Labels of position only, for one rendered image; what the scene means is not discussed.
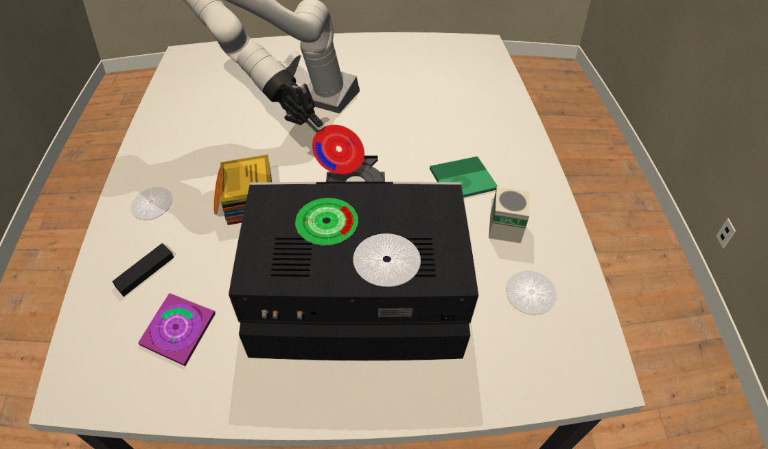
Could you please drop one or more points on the silver cd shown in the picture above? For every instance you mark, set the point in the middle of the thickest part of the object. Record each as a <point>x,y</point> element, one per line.
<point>162,200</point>
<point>369,264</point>
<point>517,292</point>

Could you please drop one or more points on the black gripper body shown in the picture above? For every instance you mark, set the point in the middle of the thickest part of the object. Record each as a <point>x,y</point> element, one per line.
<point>281,85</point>

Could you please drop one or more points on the beige salt container with green label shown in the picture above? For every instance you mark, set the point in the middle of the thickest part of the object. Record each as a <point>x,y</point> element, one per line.
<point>508,222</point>

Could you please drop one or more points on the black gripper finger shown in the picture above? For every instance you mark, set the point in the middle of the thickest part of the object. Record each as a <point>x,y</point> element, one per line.
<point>295,117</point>
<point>307,107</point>

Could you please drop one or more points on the green cd with red label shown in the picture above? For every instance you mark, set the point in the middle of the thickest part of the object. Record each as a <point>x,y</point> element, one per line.
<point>310,226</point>

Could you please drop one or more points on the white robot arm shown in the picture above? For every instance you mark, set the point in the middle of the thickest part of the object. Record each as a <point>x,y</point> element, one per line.
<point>311,24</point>

